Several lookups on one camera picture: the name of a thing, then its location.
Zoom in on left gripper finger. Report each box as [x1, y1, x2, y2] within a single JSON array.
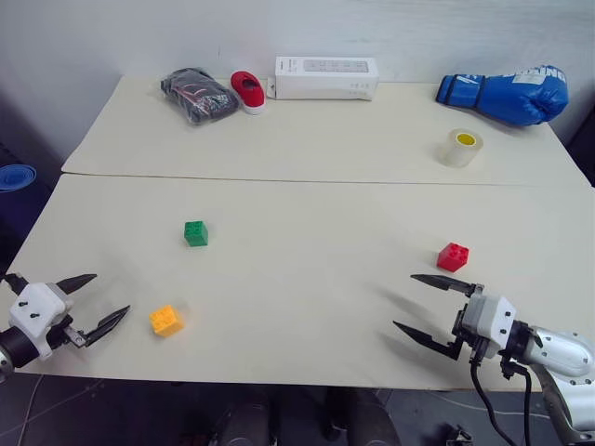
[[54, 273, 99, 295], [83, 305, 132, 348]]

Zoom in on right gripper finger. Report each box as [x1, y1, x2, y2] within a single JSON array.
[[392, 320, 465, 363], [409, 273, 476, 297]]

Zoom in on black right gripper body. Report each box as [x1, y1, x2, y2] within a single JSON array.
[[452, 282, 496, 364]]

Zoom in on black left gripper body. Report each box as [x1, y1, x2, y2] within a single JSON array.
[[46, 311, 90, 351]]

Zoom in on red toy brick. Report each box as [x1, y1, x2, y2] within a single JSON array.
[[436, 241, 471, 272]]

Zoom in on yellow toy brick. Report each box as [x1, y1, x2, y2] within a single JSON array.
[[148, 304, 186, 338]]

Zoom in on dark rounded shape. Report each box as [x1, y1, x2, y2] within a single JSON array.
[[324, 387, 402, 446], [207, 400, 276, 446]]

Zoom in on blue rolled mat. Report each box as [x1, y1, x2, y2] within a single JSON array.
[[0, 163, 39, 193]]

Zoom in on green toy brick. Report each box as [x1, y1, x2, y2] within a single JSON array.
[[183, 219, 209, 248]]

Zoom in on clear tape roll yellow core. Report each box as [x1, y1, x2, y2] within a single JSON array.
[[436, 127, 487, 168]]

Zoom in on blue boxing glove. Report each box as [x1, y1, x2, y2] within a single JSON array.
[[434, 64, 570, 127]]

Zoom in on black item in plastic bag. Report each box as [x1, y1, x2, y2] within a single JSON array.
[[160, 67, 241, 127]]

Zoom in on white cardboard box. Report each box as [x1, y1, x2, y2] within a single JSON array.
[[269, 56, 379, 101]]

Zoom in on red slip-on shoe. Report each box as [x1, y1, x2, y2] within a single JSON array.
[[230, 70, 269, 117]]

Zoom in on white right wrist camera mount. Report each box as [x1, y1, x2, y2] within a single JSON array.
[[463, 293, 518, 348]]

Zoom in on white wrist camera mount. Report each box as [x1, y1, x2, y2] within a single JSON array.
[[8, 282, 76, 361], [463, 293, 518, 348]]

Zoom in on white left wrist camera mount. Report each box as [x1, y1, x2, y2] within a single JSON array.
[[8, 282, 76, 361]]

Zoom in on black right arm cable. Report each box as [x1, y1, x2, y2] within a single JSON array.
[[468, 355, 536, 446]]

